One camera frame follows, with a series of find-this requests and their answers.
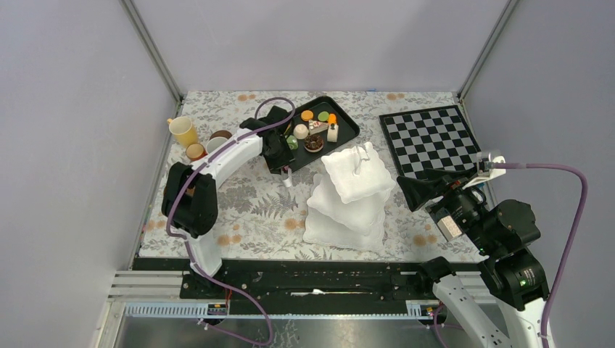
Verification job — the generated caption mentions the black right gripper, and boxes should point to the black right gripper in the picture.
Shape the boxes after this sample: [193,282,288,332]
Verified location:
[395,162,497,252]

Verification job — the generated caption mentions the green matcha roll cake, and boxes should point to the green matcha roll cake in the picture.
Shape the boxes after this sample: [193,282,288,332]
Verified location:
[286,135,299,151]

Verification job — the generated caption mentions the cream round mousse cake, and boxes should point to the cream round mousse cake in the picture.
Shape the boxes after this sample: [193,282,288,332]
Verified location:
[293,124,310,140]

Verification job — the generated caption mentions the chocolate sprinkle donut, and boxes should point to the chocolate sprinkle donut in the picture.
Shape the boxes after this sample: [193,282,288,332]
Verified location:
[304,134,325,153]

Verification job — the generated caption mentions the pink strawberry cake slice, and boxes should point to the pink strawberry cake slice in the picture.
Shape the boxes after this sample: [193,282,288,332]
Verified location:
[308,120,329,135]

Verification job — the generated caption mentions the white three-tier dessert stand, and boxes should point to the white three-tier dessert stand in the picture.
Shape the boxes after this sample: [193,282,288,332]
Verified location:
[302,141,396,252]

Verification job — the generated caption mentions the silver serving tongs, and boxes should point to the silver serving tongs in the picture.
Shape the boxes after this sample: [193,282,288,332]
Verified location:
[281,165,293,188]

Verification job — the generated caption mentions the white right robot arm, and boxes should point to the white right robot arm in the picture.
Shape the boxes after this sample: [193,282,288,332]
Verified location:
[397,169,550,347]

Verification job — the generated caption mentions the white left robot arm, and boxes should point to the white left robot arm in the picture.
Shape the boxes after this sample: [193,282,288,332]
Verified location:
[162,107,296,298]

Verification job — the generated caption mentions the black and grey chessboard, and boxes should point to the black and grey chessboard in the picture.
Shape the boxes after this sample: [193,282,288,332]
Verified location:
[379,105,481,180]

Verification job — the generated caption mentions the orange macaron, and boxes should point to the orange macaron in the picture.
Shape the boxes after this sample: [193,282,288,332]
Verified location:
[300,109,314,122]

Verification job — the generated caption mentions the black serving tray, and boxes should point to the black serving tray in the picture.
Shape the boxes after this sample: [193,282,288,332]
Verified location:
[263,95,361,175]

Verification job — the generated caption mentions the dark brown saucer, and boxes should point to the dark brown saucer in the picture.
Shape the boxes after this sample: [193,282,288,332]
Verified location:
[210,130,233,140]

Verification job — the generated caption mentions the green macaron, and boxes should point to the green macaron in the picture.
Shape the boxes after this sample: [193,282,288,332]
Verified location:
[317,111,329,122]

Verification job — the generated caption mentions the white cup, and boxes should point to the white cup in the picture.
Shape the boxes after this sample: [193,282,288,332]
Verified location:
[205,136,228,154]

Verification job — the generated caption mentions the orange fish pastry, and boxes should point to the orange fish pastry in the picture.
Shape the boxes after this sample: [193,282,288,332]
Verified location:
[327,113,337,125]

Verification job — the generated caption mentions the yellow cup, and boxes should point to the yellow cup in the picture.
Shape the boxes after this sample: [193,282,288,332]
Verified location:
[167,116,199,148]

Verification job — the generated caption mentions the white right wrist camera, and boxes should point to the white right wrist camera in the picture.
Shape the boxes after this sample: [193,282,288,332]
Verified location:
[463,150,506,189]

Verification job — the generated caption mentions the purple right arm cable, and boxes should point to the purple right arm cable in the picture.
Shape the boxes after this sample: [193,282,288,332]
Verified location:
[490,162,590,348]

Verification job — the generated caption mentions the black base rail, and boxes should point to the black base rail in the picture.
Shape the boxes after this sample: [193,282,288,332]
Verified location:
[133,258,438,315]

